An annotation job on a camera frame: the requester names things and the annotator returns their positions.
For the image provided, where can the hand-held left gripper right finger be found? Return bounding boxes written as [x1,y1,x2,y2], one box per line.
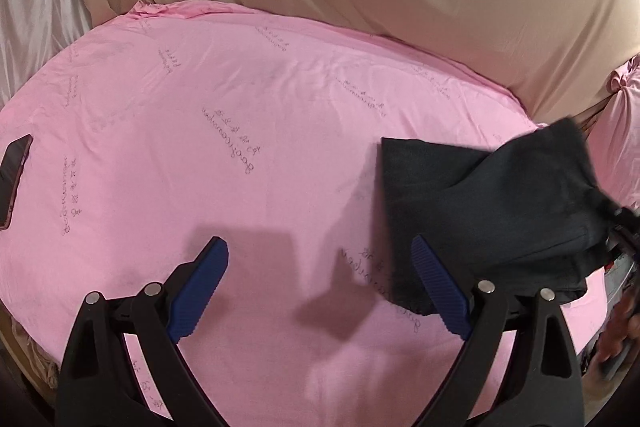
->
[410,234,584,427]

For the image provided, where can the white satin cloth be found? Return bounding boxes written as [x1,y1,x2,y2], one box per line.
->
[0,0,94,108]

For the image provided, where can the pink pillow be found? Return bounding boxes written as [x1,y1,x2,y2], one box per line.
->
[587,54,640,210]

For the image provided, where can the dark grey pants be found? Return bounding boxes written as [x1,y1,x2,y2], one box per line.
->
[381,116,619,317]

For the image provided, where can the black smartphone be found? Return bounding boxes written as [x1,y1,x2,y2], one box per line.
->
[0,134,34,232]

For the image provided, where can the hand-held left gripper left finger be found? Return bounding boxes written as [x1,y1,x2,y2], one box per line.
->
[54,235,230,427]

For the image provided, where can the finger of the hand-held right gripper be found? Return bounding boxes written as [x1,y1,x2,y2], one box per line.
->
[606,204,640,269]

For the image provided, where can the beige crumpled cloth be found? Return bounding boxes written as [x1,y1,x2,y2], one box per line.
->
[0,314,57,390]

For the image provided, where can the pink printed bed sheet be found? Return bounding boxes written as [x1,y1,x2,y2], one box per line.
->
[0,0,614,427]

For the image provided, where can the person's right hand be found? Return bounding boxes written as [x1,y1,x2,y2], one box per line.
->
[597,289,640,364]

